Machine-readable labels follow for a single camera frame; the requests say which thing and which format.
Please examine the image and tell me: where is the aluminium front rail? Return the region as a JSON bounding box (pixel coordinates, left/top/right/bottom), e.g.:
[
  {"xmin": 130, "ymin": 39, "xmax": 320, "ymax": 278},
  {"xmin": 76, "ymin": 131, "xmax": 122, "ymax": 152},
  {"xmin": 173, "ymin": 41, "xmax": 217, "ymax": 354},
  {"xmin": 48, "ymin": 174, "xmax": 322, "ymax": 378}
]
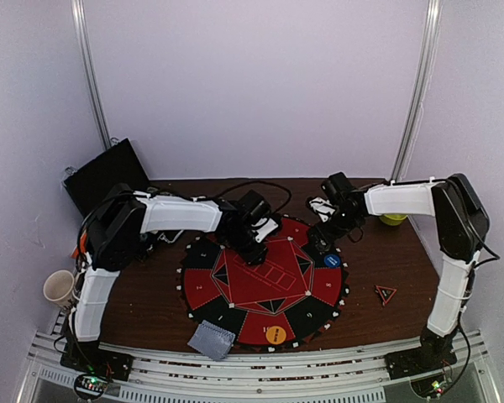
[{"xmin": 13, "ymin": 331, "xmax": 504, "ymax": 402}]

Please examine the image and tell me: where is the black poker chip case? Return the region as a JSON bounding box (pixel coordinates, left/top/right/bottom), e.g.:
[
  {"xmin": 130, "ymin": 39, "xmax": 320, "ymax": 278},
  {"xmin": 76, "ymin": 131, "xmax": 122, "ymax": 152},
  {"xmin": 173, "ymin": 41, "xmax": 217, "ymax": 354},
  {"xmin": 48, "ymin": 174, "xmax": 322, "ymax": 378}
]
[{"xmin": 62, "ymin": 137, "xmax": 190, "ymax": 253}]

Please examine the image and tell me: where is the wrist white camera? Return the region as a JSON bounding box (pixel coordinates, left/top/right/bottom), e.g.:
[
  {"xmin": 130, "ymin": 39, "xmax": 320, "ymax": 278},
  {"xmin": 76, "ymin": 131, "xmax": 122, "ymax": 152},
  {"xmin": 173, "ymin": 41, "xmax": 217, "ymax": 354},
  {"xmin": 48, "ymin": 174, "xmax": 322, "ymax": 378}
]
[
  {"xmin": 252, "ymin": 217, "xmax": 279, "ymax": 243},
  {"xmin": 307, "ymin": 197, "xmax": 336, "ymax": 222}
]

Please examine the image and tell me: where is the blue small blind button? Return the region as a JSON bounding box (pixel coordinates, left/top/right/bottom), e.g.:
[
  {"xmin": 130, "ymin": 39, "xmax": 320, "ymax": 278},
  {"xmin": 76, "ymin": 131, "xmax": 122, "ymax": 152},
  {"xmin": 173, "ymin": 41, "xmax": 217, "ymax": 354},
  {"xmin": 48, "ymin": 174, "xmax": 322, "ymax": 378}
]
[{"xmin": 323, "ymin": 254, "xmax": 341, "ymax": 268}]

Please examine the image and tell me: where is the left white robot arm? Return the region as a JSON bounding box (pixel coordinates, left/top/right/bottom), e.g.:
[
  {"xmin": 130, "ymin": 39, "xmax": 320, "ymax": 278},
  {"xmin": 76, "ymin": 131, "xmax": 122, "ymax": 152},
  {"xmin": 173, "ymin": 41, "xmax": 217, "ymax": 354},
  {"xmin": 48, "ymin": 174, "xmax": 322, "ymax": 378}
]
[{"xmin": 67, "ymin": 184, "xmax": 281, "ymax": 373}]

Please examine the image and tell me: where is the orange plastic cup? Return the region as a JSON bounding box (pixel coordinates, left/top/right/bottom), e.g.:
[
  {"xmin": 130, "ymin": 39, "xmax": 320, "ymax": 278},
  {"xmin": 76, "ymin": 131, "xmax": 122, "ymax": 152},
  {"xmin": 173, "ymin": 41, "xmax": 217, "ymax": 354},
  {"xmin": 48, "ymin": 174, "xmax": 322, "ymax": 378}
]
[{"xmin": 71, "ymin": 231, "xmax": 87, "ymax": 259}]

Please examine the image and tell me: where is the red black triangular token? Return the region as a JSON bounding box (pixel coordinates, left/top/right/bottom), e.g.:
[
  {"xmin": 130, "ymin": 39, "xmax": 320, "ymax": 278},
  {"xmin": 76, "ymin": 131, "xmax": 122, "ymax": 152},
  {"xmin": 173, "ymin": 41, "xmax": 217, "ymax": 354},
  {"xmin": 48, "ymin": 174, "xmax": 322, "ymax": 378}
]
[{"xmin": 375, "ymin": 285, "xmax": 397, "ymax": 306}]

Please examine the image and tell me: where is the grey playing card deck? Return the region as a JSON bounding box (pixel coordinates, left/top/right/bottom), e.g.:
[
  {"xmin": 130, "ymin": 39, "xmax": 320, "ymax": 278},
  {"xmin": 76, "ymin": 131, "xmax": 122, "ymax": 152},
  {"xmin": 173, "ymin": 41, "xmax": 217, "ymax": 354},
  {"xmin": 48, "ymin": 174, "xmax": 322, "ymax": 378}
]
[{"xmin": 187, "ymin": 320, "xmax": 236, "ymax": 361}]

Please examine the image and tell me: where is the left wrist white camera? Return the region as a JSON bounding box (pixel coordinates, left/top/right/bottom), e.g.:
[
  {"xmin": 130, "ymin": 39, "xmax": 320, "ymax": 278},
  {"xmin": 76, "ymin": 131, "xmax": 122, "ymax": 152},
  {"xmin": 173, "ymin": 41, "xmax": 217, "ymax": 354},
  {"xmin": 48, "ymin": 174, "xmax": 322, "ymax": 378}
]
[{"xmin": 252, "ymin": 217, "xmax": 279, "ymax": 243}]

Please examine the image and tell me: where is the round red black poker mat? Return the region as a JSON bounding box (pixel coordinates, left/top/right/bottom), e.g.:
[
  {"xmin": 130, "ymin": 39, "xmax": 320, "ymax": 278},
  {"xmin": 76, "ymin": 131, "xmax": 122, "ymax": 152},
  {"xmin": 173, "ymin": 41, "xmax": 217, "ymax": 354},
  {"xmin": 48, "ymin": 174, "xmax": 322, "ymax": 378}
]
[{"xmin": 176, "ymin": 216, "xmax": 349, "ymax": 352}]

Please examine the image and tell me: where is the yellow green plastic bowl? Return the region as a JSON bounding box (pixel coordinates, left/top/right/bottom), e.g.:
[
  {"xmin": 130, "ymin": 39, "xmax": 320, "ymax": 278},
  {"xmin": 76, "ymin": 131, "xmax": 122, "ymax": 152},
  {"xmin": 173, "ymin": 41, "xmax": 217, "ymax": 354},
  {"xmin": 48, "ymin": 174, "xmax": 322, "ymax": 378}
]
[{"xmin": 380, "ymin": 214, "xmax": 407, "ymax": 227}]

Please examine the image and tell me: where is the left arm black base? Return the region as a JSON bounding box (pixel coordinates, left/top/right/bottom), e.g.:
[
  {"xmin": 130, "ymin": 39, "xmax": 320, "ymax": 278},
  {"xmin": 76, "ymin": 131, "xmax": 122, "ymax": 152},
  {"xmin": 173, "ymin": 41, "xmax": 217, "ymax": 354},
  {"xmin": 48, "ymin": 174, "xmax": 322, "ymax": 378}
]
[{"xmin": 60, "ymin": 342, "xmax": 134, "ymax": 381}]

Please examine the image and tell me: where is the left aluminium frame post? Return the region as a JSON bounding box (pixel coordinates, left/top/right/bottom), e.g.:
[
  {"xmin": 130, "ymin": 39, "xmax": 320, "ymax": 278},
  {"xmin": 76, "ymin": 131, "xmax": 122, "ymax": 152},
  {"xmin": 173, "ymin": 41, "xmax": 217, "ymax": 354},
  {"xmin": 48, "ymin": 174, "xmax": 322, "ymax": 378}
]
[{"xmin": 71, "ymin": 0, "xmax": 113, "ymax": 149}]

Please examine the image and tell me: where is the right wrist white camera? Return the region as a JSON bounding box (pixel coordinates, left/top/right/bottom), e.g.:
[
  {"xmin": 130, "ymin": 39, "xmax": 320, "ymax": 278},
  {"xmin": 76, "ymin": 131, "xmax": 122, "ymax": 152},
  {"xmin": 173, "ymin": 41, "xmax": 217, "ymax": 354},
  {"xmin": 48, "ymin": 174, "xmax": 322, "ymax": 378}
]
[{"xmin": 307, "ymin": 197, "xmax": 336, "ymax": 222}]

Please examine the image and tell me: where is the white floral ceramic mug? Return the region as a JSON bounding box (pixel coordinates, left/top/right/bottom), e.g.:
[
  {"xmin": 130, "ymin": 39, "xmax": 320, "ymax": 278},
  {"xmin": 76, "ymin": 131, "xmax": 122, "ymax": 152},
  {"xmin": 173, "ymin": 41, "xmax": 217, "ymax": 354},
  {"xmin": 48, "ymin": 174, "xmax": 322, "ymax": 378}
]
[{"xmin": 43, "ymin": 270, "xmax": 76, "ymax": 308}]

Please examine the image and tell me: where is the aluminium frame post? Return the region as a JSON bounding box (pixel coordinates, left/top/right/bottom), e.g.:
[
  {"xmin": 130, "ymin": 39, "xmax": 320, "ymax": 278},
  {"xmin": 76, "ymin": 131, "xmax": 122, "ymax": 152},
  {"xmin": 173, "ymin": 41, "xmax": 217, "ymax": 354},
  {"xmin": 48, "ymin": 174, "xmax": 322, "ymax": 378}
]
[
  {"xmin": 388, "ymin": 0, "xmax": 441, "ymax": 188},
  {"xmin": 71, "ymin": 0, "xmax": 113, "ymax": 149}
]

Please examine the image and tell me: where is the right aluminium frame post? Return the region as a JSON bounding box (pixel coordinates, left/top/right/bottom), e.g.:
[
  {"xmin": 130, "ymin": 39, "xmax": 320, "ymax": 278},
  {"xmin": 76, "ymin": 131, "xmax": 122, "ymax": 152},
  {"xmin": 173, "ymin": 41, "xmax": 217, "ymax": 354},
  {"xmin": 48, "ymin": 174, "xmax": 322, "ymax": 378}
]
[{"xmin": 388, "ymin": 0, "xmax": 441, "ymax": 188}]

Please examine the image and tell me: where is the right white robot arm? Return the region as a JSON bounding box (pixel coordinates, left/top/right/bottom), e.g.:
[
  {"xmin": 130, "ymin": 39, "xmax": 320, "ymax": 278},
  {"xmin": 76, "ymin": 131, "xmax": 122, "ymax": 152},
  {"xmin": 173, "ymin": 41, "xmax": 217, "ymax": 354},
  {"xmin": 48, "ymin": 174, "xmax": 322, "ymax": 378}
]
[{"xmin": 307, "ymin": 172, "xmax": 491, "ymax": 371}]

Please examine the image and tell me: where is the orange big blind button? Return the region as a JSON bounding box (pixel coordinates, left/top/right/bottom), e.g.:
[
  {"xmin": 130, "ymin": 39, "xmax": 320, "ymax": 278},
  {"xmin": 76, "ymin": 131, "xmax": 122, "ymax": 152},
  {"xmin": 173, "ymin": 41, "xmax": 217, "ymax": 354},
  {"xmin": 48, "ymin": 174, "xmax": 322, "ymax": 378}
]
[{"xmin": 265, "ymin": 326, "xmax": 287, "ymax": 345}]

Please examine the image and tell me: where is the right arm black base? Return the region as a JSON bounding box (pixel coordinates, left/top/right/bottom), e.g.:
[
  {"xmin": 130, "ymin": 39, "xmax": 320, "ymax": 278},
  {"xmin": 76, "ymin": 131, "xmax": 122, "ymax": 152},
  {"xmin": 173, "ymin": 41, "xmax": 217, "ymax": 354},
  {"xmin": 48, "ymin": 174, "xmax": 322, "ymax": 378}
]
[{"xmin": 385, "ymin": 343, "xmax": 458, "ymax": 379}]

